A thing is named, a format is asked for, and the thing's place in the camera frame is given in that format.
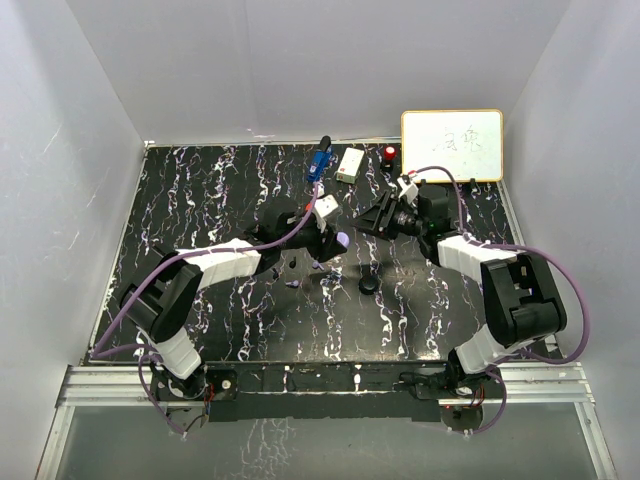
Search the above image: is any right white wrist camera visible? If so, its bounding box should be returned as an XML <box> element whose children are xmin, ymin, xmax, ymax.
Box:
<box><xmin>397</xmin><ymin>171</ymin><xmax>418</xmax><ymax>205</ymax></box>

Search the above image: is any blue black stapler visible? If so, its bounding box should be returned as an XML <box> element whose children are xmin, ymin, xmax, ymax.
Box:
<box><xmin>307</xmin><ymin>135</ymin><xmax>333</xmax><ymax>183</ymax></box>

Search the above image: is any white rectangular box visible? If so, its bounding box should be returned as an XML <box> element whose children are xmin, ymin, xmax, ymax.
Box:
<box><xmin>336</xmin><ymin>147</ymin><xmax>364</xmax><ymax>184</ymax></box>

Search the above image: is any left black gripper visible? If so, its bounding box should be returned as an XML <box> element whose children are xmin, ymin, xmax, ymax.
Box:
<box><xmin>278</xmin><ymin>214</ymin><xmax>346</xmax><ymax>261</ymax></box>

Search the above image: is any red emergency stop button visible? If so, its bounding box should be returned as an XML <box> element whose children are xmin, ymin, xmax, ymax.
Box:
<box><xmin>381</xmin><ymin>145</ymin><xmax>397</xmax><ymax>170</ymax></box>

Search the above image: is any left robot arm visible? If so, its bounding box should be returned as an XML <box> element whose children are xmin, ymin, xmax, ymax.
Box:
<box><xmin>120</xmin><ymin>211</ymin><xmax>350</xmax><ymax>399</ymax></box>

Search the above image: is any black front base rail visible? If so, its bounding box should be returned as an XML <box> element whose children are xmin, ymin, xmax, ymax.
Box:
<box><xmin>149</xmin><ymin>360</ymin><xmax>506</xmax><ymax>424</ymax></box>

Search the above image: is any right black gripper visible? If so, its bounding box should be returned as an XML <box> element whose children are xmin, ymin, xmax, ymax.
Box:
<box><xmin>350</xmin><ymin>191</ymin><xmax>427</xmax><ymax>241</ymax></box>

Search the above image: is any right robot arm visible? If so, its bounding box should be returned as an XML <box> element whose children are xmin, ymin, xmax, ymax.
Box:
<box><xmin>353</xmin><ymin>184</ymin><xmax>567</xmax><ymax>397</ymax></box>

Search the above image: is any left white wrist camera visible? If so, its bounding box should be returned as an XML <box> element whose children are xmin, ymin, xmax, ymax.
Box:
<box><xmin>312</xmin><ymin>195</ymin><xmax>340</xmax><ymax>230</ymax></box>

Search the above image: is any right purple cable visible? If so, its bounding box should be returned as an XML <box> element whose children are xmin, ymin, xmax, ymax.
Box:
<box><xmin>407</xmin><ymin>165</ymin><xmax>592</xmax><ymax>441</ymax></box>

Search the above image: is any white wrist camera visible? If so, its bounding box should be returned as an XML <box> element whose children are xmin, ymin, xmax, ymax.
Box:
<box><xmin>397</xmin><ymin>171</ymin><xmax>418</xmax><ymax>205</ymax></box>
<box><xmin>312</xmin><ymin>195</ymin><xmax>340</xmax><ymax>230</ymax></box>

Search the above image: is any white whiteboard wooden frame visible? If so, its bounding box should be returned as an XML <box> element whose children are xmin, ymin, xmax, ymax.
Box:
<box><xmin>401</xmin><ymin>109</ymin><xmax>504</xmax><ymax>183</ymax></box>

